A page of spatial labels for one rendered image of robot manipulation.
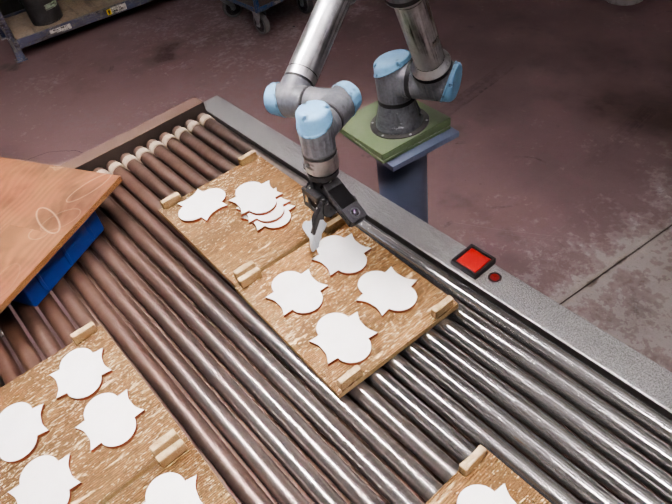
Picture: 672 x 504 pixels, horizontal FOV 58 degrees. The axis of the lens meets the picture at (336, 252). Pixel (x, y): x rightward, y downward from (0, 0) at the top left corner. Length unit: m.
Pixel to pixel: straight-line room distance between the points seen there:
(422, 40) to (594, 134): 2.03
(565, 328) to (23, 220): 1.38
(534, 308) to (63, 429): 1.05
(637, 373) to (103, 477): 1.07
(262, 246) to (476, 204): 1.66
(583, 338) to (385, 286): 0.44
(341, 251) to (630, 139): 2.33
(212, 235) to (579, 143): 2.32
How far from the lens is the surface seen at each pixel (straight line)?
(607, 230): 3.02
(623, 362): 1.40
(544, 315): 1.44
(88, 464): 1.37
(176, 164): 2.02
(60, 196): 1.85
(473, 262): 1.51
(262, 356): 1.39
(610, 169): 3.37
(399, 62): 1.87
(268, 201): 1.69
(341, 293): 1.45
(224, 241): 1.65
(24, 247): 1.73
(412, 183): 2.08
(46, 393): 1.52
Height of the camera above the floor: 2.02
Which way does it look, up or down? 45 degrees down
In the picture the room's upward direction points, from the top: 10 degrees counter-clockwise
